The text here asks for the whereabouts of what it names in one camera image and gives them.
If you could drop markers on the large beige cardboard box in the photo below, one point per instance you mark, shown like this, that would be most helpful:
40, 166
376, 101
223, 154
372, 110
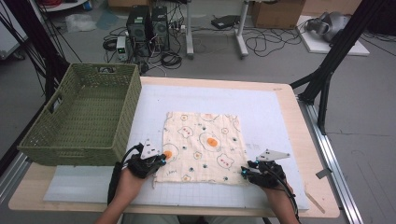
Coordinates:
330, 6

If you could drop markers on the person's left hand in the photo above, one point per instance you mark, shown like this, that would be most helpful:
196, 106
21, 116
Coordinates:
129, 183

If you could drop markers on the grey white cabinet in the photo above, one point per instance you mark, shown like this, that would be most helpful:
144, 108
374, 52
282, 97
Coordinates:
9, 40

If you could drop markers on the black flat device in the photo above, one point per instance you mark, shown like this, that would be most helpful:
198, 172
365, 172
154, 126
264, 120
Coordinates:
225, 21

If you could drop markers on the grey headset device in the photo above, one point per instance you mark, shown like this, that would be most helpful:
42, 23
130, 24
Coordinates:
330, 25

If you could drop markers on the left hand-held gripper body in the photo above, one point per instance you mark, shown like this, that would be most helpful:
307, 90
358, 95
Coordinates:
141, 166

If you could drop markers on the white round table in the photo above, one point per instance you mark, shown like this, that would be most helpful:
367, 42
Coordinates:
65, 5

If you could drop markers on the grey tape piece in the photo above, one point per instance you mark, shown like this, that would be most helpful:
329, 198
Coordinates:
323, 173

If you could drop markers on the black computer tower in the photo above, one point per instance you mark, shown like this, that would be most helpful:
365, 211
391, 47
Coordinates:
160, 28
138, 28

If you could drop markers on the person's grey trousers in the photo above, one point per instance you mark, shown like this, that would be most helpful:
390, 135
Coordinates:
162, 219

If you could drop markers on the open brown cardboard box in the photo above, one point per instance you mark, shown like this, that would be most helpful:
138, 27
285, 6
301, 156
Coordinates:
277, 15

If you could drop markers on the thin wooden stick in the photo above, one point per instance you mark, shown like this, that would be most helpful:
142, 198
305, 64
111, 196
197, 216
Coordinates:
314, 201

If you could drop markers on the clear plastic bag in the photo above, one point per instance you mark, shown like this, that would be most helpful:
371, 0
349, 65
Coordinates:
80, 22

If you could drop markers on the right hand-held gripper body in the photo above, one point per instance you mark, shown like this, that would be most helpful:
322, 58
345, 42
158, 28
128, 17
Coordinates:
269, 177

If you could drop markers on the white floor board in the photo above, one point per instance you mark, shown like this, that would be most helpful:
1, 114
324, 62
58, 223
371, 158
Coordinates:
314, 46

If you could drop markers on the aluminium rail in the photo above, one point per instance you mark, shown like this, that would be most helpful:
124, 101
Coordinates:
333, 155
12, 180

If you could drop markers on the teal floor sheet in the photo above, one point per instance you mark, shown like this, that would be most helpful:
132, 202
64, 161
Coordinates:
107, 19

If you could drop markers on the black metal frame stand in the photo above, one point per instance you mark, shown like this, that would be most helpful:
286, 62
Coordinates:
339, 46
46, 53

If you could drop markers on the white metal desk frame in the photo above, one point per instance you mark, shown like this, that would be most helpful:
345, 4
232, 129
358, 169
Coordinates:
189, 31

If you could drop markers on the white bench power supply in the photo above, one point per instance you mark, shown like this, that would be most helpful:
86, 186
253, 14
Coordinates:
122, 48

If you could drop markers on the white grid mat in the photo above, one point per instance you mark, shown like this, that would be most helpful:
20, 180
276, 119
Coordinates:
218, 99

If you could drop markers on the green woven basket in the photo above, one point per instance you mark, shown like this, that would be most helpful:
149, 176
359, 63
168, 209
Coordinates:
87, 118

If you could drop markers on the person's right hand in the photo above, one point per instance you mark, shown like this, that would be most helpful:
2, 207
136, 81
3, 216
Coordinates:
278, 194

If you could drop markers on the cream patterned cloth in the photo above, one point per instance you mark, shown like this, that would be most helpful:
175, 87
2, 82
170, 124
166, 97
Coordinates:
202, 155

